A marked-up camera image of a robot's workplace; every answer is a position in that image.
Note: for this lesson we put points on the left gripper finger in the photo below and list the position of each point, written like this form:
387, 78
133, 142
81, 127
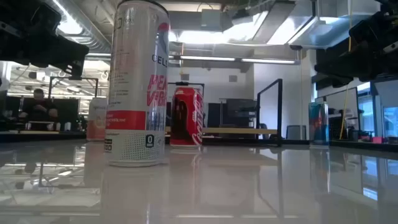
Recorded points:
68, 54

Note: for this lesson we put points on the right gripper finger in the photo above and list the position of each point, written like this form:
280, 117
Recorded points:
348, 67

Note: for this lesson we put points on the blue silver Red Bull can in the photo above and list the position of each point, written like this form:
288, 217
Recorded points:
318, 124

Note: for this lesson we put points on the white orange Spindrift can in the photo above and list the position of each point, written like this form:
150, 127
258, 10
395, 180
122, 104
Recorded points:
96, 124

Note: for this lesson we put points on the white Celsius energy drink can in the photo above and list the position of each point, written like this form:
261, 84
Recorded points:
133, 93

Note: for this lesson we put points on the red Coca-Cola can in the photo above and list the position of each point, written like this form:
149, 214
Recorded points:
186, 124

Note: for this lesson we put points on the person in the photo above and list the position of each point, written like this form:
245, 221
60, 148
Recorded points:
38, 109

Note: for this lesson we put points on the pink plastic object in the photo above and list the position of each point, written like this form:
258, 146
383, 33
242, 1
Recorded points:
377, 140

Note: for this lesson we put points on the grey trash bin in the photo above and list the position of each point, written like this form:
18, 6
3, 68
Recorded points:
296, 133

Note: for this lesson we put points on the black cabinet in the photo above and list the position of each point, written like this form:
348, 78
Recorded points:
239, 112

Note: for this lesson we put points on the grey ceiling box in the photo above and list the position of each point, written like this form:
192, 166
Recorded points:
211, 18

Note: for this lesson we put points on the silver spiral air duct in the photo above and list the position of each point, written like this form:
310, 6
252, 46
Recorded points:
90, 34

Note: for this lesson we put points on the grey wall vent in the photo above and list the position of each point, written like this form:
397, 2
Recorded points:
185, 77
233, 78

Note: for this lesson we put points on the wooden shelf with black frame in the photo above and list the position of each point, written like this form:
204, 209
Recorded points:
236, 131

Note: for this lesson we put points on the black aluminium table frame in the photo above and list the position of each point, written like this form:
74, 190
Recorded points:
233, 142

